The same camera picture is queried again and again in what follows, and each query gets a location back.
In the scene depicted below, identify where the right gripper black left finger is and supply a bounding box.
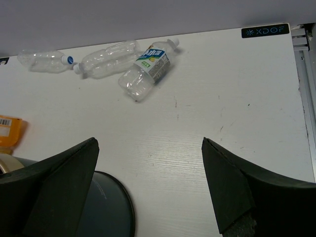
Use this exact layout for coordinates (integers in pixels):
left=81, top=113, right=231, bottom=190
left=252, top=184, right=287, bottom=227
left=0, top=138, right=99, bottom=237

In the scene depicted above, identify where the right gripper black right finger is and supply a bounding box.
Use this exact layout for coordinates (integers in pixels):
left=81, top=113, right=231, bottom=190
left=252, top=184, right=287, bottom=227
left=201, top=138, right=316, bottom=237

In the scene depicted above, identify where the orange juice bottle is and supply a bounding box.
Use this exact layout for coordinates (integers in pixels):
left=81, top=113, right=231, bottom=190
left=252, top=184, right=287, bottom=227
left=0, top=115, right=28, bottom=155

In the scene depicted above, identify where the clear bottle white blue cap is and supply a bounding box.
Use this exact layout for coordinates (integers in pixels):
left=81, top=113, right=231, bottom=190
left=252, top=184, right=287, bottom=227
left=17, top=50, right=74, bottom=74

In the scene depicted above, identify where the clear crushed bottle white cap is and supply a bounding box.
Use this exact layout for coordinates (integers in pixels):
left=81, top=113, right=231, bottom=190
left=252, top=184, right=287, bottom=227
left=73, top=40, right=142, bottom=79

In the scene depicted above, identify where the bottle white green blue label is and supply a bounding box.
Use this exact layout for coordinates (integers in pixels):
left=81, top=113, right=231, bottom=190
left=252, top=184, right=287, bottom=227
left=118, top=38, right=180, bottom=102

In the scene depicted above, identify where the black round bin gold rim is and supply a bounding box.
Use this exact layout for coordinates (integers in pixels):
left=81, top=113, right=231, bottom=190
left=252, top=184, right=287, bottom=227
left=0, top=154, right=135, bottom=237

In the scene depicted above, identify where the right XDOF logo sticker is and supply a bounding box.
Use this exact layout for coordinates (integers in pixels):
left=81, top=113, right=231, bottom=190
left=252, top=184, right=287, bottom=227
left=241, top=24, right=290, bottom=39

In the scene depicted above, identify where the aluminium rail table edge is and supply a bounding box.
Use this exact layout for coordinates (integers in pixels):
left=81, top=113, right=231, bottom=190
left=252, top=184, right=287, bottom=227
left=291, top=23, right=316, bottom=173

